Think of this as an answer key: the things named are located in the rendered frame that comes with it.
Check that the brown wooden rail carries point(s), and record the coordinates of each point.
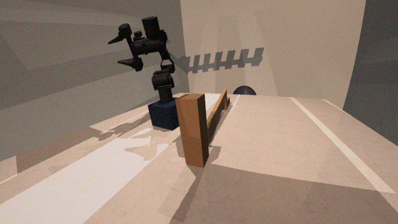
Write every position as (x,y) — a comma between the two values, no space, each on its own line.
(215,114)

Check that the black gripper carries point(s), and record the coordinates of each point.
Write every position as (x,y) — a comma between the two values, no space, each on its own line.
(139,47)

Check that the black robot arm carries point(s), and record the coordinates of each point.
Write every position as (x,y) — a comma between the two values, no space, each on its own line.
(156,40)

